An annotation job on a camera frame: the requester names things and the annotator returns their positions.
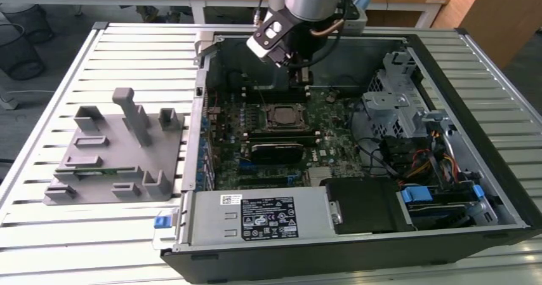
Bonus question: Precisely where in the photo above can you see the coloured wire bundle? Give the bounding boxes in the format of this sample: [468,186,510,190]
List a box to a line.
[398,129,462,184]

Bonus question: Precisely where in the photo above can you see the grey power supply unit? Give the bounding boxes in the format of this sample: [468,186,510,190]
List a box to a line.
[179,191,339,246]

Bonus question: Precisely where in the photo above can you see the silver chipset heatsink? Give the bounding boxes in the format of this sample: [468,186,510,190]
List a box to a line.
[307,166,336,185]

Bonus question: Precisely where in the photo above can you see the blue case latch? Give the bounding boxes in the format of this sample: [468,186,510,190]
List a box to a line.
[153,213,175,229]

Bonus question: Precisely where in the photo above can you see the silver metal support bar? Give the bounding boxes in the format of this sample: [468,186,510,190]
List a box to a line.
[416,109,482,184]

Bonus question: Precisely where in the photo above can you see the black mesh waste bin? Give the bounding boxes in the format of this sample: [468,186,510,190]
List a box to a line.
[0,23,45,81]
[0,4,56,44]

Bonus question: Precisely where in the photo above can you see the grey stand foot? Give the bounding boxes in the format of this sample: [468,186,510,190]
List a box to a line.
[0,83,20,110]

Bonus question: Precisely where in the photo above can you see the green motherboard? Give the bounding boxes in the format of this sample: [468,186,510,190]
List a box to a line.
[203,88,370,190]

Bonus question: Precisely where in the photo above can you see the silver-topped CPU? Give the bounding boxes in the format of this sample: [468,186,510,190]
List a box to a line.
[272,107,298,124]

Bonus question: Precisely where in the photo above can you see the wooden cabinet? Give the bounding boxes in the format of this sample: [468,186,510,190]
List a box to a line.
[431,0,542,72]

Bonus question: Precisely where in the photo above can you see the black fan shroud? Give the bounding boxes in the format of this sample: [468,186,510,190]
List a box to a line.
[324,176,415,235]

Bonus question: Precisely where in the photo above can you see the metal socket cover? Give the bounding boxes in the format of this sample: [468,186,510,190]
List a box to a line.
[264,103,307,129]

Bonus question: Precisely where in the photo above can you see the grey parts rack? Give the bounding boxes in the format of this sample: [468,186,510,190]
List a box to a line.
[43,88,187,206]

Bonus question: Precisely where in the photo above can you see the black cable brass plug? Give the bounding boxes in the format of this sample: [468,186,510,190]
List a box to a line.
[252,0,271,26]

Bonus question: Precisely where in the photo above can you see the black graphics card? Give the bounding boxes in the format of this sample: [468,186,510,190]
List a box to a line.
[250,142,306,166]

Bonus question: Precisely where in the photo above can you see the black open PC case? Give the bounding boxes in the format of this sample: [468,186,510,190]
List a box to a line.
[159,27,542,284]

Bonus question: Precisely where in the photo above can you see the thick black cable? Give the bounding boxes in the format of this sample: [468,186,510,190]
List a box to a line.
[307,0,355,69]

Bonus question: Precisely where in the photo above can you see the hard disk in blue carrier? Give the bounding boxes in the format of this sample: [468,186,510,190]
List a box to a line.
[398,185,487,232]

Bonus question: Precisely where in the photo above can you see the silver metal drive cage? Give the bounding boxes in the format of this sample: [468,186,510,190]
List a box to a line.
[362,51,428,140]

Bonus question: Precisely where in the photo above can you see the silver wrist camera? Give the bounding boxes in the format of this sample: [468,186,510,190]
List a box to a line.
[247,10,298,69]
[338,10,370,34]

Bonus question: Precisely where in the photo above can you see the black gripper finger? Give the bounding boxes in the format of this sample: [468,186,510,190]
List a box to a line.
[288,66,315,88]

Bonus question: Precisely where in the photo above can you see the black RAM slot bank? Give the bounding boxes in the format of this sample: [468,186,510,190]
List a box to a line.
[242,86,311,104]
[247,130,319,147]

